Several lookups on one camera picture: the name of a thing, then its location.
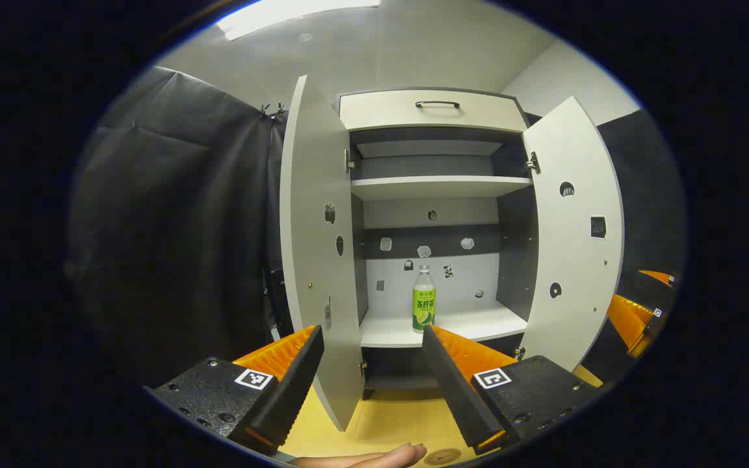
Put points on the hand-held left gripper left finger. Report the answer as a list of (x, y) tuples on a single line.
[(296, 383)]

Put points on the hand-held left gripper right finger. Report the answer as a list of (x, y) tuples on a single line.
[(456, 390)]

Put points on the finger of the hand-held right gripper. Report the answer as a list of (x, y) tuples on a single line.
[(657, 277), (628, 318)]

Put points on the round brown coaster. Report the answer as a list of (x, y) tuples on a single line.
[(443, 456)]

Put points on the white cabinet door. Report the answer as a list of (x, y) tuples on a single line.
[(313, 260), (573, 260)]

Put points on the green label plastic bottle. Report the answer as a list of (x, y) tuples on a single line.
[(424, 305)]

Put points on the white cabinet shelf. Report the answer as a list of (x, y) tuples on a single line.
[(439, 187), (478, 322)]

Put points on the white and grey cabinet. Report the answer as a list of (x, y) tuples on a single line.
[(511, 260)]

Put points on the white cabinet drawer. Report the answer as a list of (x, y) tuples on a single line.
[(387, 110)]

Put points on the black backdrop cloth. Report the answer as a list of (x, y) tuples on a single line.
[(173, 227)]

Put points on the black binder clip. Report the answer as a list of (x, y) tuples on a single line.
[(279, 109), (264, 109)]

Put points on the ceiling light panel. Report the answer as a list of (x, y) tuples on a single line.
[(283, 13)]

